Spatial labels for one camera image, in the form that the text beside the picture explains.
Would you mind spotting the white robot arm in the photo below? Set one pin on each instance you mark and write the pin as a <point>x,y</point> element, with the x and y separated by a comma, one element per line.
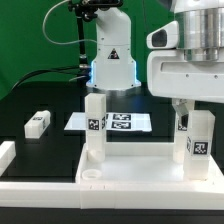
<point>187,55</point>

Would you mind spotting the black camera stand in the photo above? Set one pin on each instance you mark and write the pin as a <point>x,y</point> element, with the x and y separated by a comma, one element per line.
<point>85,11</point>

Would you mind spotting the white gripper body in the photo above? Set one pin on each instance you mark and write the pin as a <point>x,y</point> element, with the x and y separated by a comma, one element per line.
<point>170,75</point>

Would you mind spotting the black marker plate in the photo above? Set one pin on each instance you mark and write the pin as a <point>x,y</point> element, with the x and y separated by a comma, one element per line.
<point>114,122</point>

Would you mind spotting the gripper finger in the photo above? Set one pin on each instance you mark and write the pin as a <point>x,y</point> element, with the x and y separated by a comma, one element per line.
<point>182,108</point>

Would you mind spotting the white U-shaped fence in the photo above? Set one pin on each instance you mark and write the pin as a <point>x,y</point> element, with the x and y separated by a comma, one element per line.
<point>90,194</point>

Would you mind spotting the white desk top tray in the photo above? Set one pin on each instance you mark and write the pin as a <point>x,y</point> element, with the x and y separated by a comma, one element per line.
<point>144,162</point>

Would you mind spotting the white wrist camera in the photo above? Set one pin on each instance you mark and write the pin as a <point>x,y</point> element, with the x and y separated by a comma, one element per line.
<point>166,37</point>

